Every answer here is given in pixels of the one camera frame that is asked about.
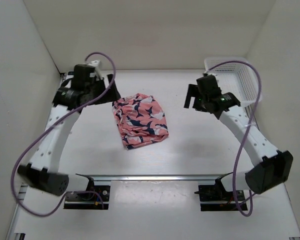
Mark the aluminium front frame rail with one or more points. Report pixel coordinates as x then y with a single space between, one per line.
151 177

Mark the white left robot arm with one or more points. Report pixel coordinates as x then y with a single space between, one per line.
42 171

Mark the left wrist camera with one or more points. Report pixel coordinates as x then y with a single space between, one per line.
97 64

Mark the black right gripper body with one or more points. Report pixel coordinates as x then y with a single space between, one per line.
200 103

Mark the white perforated plastic basket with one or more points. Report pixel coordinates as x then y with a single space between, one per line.
234 77

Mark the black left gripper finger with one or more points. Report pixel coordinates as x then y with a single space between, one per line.
111 78
110 96

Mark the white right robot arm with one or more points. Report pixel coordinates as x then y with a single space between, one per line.
271 167

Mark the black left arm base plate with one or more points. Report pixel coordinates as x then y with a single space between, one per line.
89 201

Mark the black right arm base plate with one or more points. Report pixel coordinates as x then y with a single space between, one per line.
211 201

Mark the pink shark print shorts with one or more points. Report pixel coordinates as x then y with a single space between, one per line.
140 120

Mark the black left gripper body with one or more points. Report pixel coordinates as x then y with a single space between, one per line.
95 89

